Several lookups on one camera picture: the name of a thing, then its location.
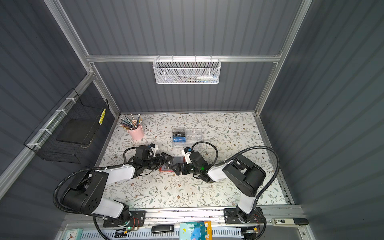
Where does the red leather card holder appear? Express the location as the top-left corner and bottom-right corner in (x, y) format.
(159, 156), (185, 172)

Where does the blue vip card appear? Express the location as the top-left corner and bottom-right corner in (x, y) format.
(173, 136), (187, 143)

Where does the clear acrylic organizer tray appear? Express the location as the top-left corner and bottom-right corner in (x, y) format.
(172, 128), (204, 149)

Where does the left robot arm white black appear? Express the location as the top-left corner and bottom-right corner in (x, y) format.
(53, 144), (173, 222)

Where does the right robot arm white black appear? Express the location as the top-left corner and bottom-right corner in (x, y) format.
(171, 146), (268, 223)

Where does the pink pencil cup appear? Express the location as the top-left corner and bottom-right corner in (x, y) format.
(127, 125), (145, 141)

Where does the floral table mat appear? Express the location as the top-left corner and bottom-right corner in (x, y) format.
(98, 112), (264, 209)

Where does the black stapler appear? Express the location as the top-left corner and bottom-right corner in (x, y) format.
(151, 225), (174, 234)

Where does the colourful picture book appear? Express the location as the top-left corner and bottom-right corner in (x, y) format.
(179, 221), (213, 240)

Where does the black notebook in basket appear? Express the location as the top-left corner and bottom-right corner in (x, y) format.
(56, 119), (97, 146)

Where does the white marker in basket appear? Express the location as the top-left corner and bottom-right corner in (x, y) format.
(197, 75), (219, 82)

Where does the small mint clock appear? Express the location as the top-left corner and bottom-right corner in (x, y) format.
(63, 229), (83, 240)

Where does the grey white handheld device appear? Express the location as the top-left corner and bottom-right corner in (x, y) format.
(272, 218), (309, 228)

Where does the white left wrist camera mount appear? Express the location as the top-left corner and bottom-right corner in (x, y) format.
(150, 144), (159, 154)

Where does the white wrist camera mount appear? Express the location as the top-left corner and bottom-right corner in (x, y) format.
(150, 144), (159, 154)
(182, 147), (193, 164)

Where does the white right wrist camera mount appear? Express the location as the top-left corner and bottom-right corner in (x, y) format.
(182, 147), (193, 164)

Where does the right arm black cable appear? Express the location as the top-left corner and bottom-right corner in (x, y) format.
(191, 140), (281, 201)

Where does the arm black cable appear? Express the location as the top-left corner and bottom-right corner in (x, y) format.
(52, 146), (142, 214)
(191, 140), (281, 201)

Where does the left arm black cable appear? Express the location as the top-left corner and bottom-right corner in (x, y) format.
(52, 146), (142, 214)

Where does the white wire mesh basket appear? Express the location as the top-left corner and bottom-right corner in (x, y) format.
(153, 59), (222, 85)

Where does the black wire wall basket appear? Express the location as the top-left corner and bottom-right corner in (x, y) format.
(24, 91), (109, 164)

